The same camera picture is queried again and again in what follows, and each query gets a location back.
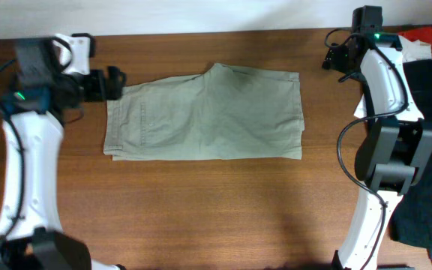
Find khaki shorts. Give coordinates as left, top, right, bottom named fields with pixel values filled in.
left=103, top=63, right=305, bottom=161

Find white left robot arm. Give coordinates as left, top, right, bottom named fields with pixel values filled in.
left=0, top=33, right=126, bottom=269

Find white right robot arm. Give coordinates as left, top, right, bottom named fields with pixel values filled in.
left=322, top=5, right=432, bottom=270

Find white garment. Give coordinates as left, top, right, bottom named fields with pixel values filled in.
left=399, top=35, right=432, bottom=63

